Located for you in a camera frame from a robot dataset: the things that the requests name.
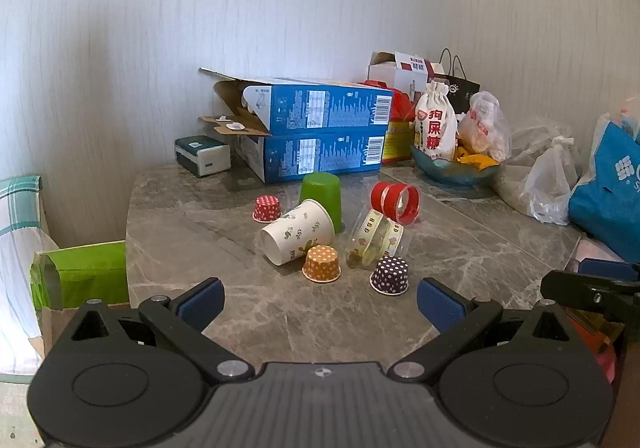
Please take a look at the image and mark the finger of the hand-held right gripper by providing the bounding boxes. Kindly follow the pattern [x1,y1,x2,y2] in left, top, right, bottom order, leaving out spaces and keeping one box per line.
[541,257,640,325]

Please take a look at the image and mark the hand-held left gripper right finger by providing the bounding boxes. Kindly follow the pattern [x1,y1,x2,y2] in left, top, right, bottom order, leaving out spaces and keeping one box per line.
[386,277,593,383]

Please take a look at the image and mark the red polka-dot cupcake cup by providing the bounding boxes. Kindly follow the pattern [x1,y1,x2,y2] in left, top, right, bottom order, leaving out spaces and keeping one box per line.
[252,195,283,223]

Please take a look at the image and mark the red and yellow box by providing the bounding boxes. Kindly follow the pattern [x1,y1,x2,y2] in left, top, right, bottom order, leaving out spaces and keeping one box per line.
[364,80,426,165]

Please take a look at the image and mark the orange polka-dot cupcake cup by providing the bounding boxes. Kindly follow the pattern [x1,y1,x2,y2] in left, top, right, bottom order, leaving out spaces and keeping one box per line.
[301,245,342,283]

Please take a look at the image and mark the white knotted plastic bag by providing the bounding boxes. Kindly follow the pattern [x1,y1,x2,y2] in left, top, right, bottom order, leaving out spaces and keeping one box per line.
[519,135,584,225]

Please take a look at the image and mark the red jar lid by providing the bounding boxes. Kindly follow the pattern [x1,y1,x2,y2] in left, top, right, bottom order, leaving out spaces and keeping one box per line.
[370,181,421,224]

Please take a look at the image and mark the clear plastic jar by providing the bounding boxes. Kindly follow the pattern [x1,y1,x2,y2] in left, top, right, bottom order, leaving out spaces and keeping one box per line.
[344,207,414,272]

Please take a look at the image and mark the white and green small device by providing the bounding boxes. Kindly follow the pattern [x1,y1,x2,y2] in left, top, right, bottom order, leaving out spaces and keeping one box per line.
[174,134,232,178]

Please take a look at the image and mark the white drawstring pouch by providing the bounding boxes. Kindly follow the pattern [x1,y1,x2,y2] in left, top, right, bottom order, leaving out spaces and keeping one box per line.
[413,80,459,162]

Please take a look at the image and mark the clear plastic bag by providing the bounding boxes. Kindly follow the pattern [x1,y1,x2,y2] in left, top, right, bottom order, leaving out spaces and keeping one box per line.
[491,115,585,209]

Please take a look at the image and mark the black paper bag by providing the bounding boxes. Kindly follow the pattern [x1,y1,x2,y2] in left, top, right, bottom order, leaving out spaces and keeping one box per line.
[429,48,482,115]

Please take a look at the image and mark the checkered cloth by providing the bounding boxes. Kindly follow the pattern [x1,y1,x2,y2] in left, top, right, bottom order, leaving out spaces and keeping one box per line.
[0,175,62,371]

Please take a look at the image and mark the orange snack packet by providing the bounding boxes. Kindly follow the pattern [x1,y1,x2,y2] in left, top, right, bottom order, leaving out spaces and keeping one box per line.
[454,144,501,170]

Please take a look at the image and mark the white plastic bag red print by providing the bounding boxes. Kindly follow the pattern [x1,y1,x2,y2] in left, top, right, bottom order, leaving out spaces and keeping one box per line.
[457,90,512,165]

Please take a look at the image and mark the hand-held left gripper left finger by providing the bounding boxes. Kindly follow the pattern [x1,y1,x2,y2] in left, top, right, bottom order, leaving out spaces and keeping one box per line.
[50,277,256,384]

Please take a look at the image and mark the white cardboard box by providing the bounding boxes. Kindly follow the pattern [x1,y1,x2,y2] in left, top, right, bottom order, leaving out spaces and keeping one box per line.
[368,50,447,98]

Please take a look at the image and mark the blue tote bag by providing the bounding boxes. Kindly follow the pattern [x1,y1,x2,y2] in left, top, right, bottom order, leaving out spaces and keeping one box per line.
[568,112,640,263]

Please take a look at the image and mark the purple polka-dot cupcake cup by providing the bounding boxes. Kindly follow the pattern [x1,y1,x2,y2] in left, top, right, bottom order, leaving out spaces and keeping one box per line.
[369,256,410,297]

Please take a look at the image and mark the blue glass bowl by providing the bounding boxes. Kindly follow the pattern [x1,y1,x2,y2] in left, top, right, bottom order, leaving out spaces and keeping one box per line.
[409,143,502,187]

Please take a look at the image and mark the white leaf-print paper cup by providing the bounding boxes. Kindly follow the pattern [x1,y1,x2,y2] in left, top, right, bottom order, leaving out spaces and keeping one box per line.
[259,199,335,267]

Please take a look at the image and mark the blue cardboard box open flaps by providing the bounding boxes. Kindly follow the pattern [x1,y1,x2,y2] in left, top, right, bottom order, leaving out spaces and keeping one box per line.
[198,67,395,137]

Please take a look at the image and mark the green plastic cup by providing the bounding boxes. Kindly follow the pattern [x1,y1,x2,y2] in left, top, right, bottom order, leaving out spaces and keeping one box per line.
[298,173,343,233]

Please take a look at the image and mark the blue cardboard box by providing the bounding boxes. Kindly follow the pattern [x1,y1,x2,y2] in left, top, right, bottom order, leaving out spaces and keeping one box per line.
[234,127,389,185]

